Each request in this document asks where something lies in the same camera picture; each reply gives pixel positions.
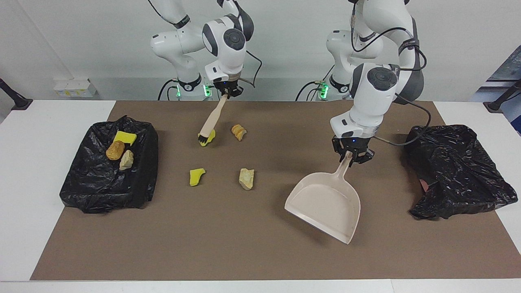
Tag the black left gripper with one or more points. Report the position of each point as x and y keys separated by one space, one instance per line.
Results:
x=350 y=144

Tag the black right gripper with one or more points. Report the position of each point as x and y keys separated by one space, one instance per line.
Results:
x=230 y=86

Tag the beige brush with black bristles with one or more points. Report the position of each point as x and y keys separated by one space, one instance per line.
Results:
x=213 y=118

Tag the small orange croissant piece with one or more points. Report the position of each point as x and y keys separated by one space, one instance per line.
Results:
x=239 y=132

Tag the yellow sponge piece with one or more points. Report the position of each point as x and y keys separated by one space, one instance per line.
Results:
x=125 y=137
x=196 y=177
x=212 y=135

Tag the beige plastic dustpan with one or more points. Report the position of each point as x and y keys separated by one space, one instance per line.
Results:
x=321 y=203

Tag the pale bread chunk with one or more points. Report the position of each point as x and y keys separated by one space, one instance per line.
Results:
x=246 y=180

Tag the striped croissant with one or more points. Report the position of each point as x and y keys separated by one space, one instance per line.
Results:
x=126 y=160

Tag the brown bread roll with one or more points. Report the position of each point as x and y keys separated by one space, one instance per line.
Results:
x=115 y=150

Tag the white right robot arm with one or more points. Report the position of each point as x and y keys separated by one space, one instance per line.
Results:
x=228 y=40

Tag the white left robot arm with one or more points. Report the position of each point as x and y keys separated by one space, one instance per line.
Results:
x=374 y=93

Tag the crumpled black bag-lined bin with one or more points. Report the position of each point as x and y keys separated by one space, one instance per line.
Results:
x=456 y=171

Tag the boxy black bag-lined bin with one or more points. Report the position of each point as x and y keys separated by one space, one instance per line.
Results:
x=93 y=187

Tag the small pink tag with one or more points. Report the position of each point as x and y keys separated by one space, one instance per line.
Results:
x=424 y=186

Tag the brown table mat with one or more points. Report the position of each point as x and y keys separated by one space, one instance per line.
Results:
x=244 y=252

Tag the black stand foot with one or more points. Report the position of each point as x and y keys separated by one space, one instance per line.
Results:
x=494 y=106
x=18 y=102

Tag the white wall socket box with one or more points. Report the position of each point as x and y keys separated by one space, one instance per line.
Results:
x=73 y=87

